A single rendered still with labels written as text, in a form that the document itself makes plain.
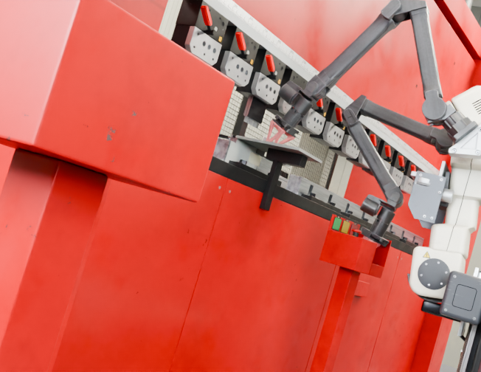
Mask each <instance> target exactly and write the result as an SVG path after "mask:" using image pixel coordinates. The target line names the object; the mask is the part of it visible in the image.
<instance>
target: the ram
mask: <svg viewBox="0 0 481 372"><path fill-rule="evenodd" d="M204 1H205V2H206V3H208V5H210V6H211V7H213V8H214V9H215V10H217V11H218V12H219V13H220V14H221V15H223V16H224V17H225V18H227V19H228V20H229V21H228V24H227V26H234V27H239V28H240V29H241V30H243V31H244V32H245V33H246V34H247V35H249V36H250V37H251V38H253V39H254V40H255V41H256V42H258V43H259V44H260V45H259V47H258V49H267V50H268V51H270V53H272V54H273V55H275V56H276V57H277V58H279V59H280V60H281V61H282V62H283V63H285V64H286V69H293V70H294V71H295V72H296V73H298V74H299V75H301V76H302V77H303V78H305V79H306V80H307V81H309V80H310V79H311V78H312V77H313V76H312V75H311V74H309V73H308V72H307V71H305V70H304V69H303V68H302V67H301V66H300V65H298V64H297V63H296V62H294V61H293V60H292V59H290V57H288V56H287V55H286V54H284V53H283V52H282V51H280V50H279V49H278V48H277V47H276V46H275V45H273V44H272V43H271V42H269V41H268V40H267V39H265V38H264V37H263V36H262V35H261V34H260V33H258V32H257V31H256V30H254V29H253V28H252V27H250V26H249V25H248V24H247V23H246V22H245V21H243V20H242V19H241V18H239V17H238V16H237V15H235V14H234V13H233V12H232V11H231V10H229V9H228V8H227V7H225V6H224V5H223V4H222V3H220V2H219V1H218V0H204ZM233 1H234V3H236V4H237V5H238V6H239V7H241V8H242V9H243V10H245V11H246V12H247V13H248V14H249V15H250V16H251V17H253V18H254V19H255V20H257V21H258V22H259V23H260V24H262V25H263V26H264V27H265V28H266V29H267V30H269V31H270V32H271V33H272V34H274V35H275V36H276V37H277V38H279V39H280V40H281V41H282V42H283V43H284V44H286V45H287V46H288V47H289V48H291V49H292V50H293V51H295V52H296V53H297V54H298V55H299V56H300V57H301V58H303V59H304V60H305V61H307V62H308V63H309V64H310V65H312V67H313V68H315V69H316V70H317V71H318V72H321V71H322V70H323V69H324V68H326V67H327V66H328V65H329V64H330V63H332V62H333V61H334V60H335V59H336V58H337V57H338V56H339V55H340V54H341V53H342V52H343V51H344V50H345V49H346V48H347V47H348V46H349V45H350V44H351V43H352V42H353V41H354V40H356V39H357V38H358V37H359V36H360V35H361V34H362V33H363V32H364V31H365V30H366V29H367V28H368V27H369V26H370V25H371V24H372V23H373V22H374V21H375V20H376V19H377V17H378V15H379V14H380V13H381V10H382V9H383V8H384V7H385V6H386V5H387V4H388V3H389V2H390V1H391V0H233ZM425 1H426V5H427V7H428V8H429V23H430V27H431V32H432V40H433V44H434V49H435V57H436V61H437V70H438V74H439V78H440V86H441V89H442V94H443V101H444V102H447V101H450V102H451V99H452V98H453V97H456V96H458V95H459V94H461V93H463V92H465V91H467V90H469V89H470V88H471V84H472V82H473V79H474V74H475V72H476V68H477V65H476V64H475V62H474V60H473V59H472V57H471V56H470V55H469V53H468V51H467V50H466V48H465V47H464V46H463V44H462V42H461V41H460V39H459V38H458V37H457V35H456V33H455V32H454V30H453V29H452V28H451V26H450V24H449V23H448V21H447V20H446V18H445V17H444V15H443V14H442V13H441V11H440V9H439V8H438V6H437V5H436V4H435V1H434V0H425ZM335 86H337V87H338V88H339V89H341V90H342V91H343V92H344V93H345V94H346V95H347V96H349V97H350V98H351V99H352V100H356V99H357V98H358V97H359V96H361V95H362V94H363V95H364V96H366V97H367V99H368V100H371V101H373V102H374V103H376V104H378V105H380V106H383V107H385V108H387V109H390V110H392V111H395V112H397V113H399V114H402V115H404V116H406V117H409V118H411V119H413V120H416V121H418V122H420V123H423V124H425V125H430V124H428V123H427V121H426V118H425V117H424V115H423V112H422V105H423V102H424V101H425V99H424V97H423V87H422V82H421V74H420V69H419V64H418V56H417V51H416V46H415V38H414V34H413V29H412V22H411V20H408V21H402V22H401V23H400V24H399V25H398V26H397V27H396V28H395V29H393V30H391V31H389V32H388V33H387V34H386V35H385V36H384V37H383V38H382V39H381V40H380V41H379V42H378V43H377V44H375V45H374V46H373V47H372V48H371V49H370V50H369V51H368V52H367V53H366V54H365V55H364V56H363V57H362V58H361V59H360V60H359V61H358V62H357V63H356V64H355V65H353V66H352V67H351V68H350V69H349V70H348V71H347V72H346V73H345V74H344V75H343V76H342V77H341V78H340V79H339V81H338V82H337V84H336V85H335ZM359 120H360V122H361V123H363V124H364V125H365V126H366V129H370V130H371V131H373V132H374V133H375V134H377V135H378V136H380V138H381V140H383V141H386V142H387V143H388V144H390V145H391V146H392V147H393V148H394V149H395V151H399V152H400V153H401V154H403V155H404V156H405V157H406V158H407V160H410V161H412V162H413V163H414V164H416V165H417V166H418V167H419V168H418V171H422V172H425V173H430V174H434V175H436V174H435V173H433V172H432V171H431V170H430V169H428V168H427V167H426V166H425V165H423V164H422V163H421V162H419V161H418V160H417V159H416V158H414V156H412V155H411V154H410V153H408V152H407V151H406V150H404V149H403V148H402V147H401V146H400V145H399V144H397V143H396V142H395V141H393V140H392V139H391V138H389V137H388V136H387V135H386V134H385V133H384V132H382V131H381V130H380V129H378V128H377V127H376V126H374V125H373V124H372V123H371V122H370V121H369V120H367V119H366V118H365V117H363V116H360V118H359ZM380 123H381V122H380ZM382 124H383V123H382ZM383 125H384V126H385V127H387V128H388V129H389V130H390V131H391V132H392V133H394V134H395V135H396V136H397V137H399V138H400V139H401V140H402V141H404V142H405V143H406V144H407V145H408V146H409V147H410V148H412V149H413V150H414V151H416V152H417V153H418V154H420V155H421V156H422V157H423V158H424V159H425V160H426V161H427V162H429V163H430V164H431V165H433V166H434V167H435V168H437V169H438V170H439V171H440V167H441V164H442V161H446V164H447V166H448V168H449V164H450V161H451V157H450V156H449V154H448V155H442V154H439V153H438V152H437V151H436V149H435V146H433V145H430V144H427V143H425V142H424V141H423V140H421V139H418V138H416V137H414V136H412V135H409V134H407V133H404V132H402V131H399V130H398V129H396V128H393V127H391V126H388V125H386V124H383Z"/></svg>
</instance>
